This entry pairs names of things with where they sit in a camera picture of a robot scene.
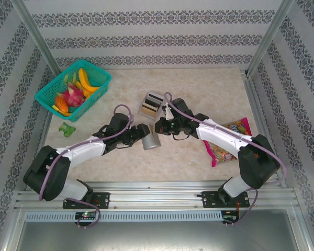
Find grey card holder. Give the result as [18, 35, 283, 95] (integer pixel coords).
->
[141, 124, 161, 151]

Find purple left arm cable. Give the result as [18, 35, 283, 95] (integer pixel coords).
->
[38, 104, 134, 229]

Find pink toy dragon fruit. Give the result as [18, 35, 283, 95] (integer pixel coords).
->
[56, 83, 86, 107]

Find orange toy fruit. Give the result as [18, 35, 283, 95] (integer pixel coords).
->
[54, 95, 69, 112]

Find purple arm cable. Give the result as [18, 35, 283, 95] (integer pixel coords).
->
[164, 92, 288, 227]
[38, 104, 134, 229]

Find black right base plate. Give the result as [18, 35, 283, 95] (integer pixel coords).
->
[201, 190, 249, 209]

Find green toy piece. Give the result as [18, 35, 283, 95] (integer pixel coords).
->
[59, 122, 76, 138]

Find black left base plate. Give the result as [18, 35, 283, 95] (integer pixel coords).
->
[62, 192, 110, 210]

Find yellow toy banana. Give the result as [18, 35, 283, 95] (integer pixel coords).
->
[77, 67, 100, 94]

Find slotted cable duct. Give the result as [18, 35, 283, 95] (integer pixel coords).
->
[24, 210, 223, 223]

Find dark credit card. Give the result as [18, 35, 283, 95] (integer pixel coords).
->
[145, 96, 161, 108]

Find teal plastic basket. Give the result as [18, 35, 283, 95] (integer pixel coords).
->
[34, 59, 113, 123]

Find pink fruit candy bag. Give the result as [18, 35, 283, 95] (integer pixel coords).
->
[201, 117, 253, 168]

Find aluminium front rail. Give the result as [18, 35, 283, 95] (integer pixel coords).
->
[14, 180, 297, 210]

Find aluminium frame post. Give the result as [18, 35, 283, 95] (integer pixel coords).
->
[12, 0, 61, 76]
[244, 0, 295, 76]

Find yellow toy fruit slice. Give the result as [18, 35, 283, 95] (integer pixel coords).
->
[51, 104, 72, 117]

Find clear acrylic card box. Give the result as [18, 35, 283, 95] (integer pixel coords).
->
[138, 91, 166, 121]

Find small controller board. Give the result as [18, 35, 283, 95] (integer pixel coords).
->
[74, 211, 98, 220]
[222, 210, 240, 223]

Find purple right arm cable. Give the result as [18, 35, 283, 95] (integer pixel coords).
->
[164, 92, 288, 227]

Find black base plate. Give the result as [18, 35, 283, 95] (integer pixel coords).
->
[62, 192, 110, 210]
[201, 190, 249, 209]

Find gold credit card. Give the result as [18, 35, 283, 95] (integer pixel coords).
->
[142, 105, 158, 117]

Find orange toy banana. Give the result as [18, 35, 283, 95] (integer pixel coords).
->
[75, 80, 93, 98]

